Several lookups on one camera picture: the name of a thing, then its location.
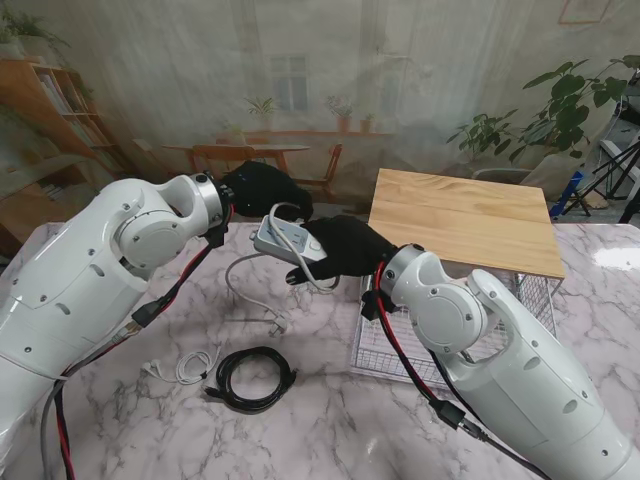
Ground red black right arm cables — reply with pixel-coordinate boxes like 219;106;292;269
362;259;551;480

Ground printed cafe scene backdrop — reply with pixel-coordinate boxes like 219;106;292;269
0;0;640;226

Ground red black arm cables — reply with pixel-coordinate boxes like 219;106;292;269
362;259;551;480
42;219;236;480

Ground black tripod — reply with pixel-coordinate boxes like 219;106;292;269
592;132;640;224

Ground small blue black stand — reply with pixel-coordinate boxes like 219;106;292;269
549;171;594;217

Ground black coiled cable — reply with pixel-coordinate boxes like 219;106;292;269
203;346;300;414

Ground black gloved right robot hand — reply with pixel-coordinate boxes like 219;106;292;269
284;215;401;294

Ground white coiled thin cable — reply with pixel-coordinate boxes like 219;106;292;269
141;342;223;385

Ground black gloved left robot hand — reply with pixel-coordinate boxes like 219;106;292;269
219;160;315;224

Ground wire rack with wooden top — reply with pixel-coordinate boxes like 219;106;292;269
363;168;566;351

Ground white power strip with cord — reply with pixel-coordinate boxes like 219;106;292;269
224;202;342;337

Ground red black left arm cables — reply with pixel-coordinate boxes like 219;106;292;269
42;219;236;480

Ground white wire mesh drawer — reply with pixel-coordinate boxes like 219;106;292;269
349;279;506;389

